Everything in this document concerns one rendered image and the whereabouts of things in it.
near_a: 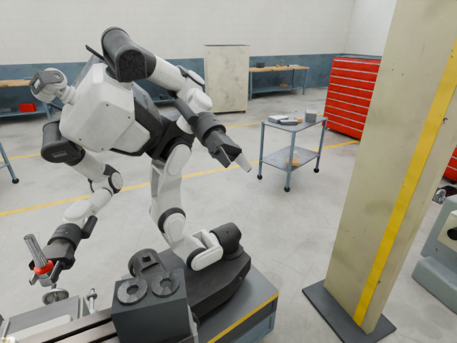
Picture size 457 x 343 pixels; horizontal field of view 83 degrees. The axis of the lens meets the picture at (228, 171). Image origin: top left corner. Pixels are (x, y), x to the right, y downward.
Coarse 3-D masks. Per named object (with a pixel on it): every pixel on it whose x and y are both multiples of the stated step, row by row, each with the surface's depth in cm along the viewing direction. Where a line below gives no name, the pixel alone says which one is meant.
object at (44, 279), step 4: (52, 268) 75; (48, 272) 74; (40, 276) 73; (44, 276) 74; (48, 276) 75; (40, 280) 74; (44, 280) 74; (48, 280) 75; (56, 280) 77; (44, 284) 75; (48, 284) 75; (52, 284) 76
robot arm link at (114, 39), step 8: (112, 32) 82; (120, 32) 83; (104, 40) 82; (112, 40) 80; (120, 40) 79; (128, 40) 80; (112, 48) 79; (144, 48) 86; (112, 56) 80; (152, 56) 87; (152, 64) 87; (152, 72) 88
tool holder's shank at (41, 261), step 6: (30, 234) 70; (24, 240) 69; (30, 240) 69; (36, 240) 71; (30, 246) 70; (36, 246) 71; (36, 252) 71; (42, 252) 73; (36, 258) 72; (42, 258) 73; (36, 264) 72; (42, 264) 73
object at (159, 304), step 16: (160, 272) 87; (176, 272) 87; (128, 288) 80; (144, 288) 80; (160, 288) 80; (176, 288) 80; (112, 304) 77; (128, 304) 76; (144, 304) 77; (160, 304) 77; (176, 304) 79; (112, 320) 75; (128, 320) 77; (144, 320) 78; (160, 320) 80; (176, 320) 82; (128, 336) 80; (144, 336) 82; (160, 336) 84; (176, 336) 86
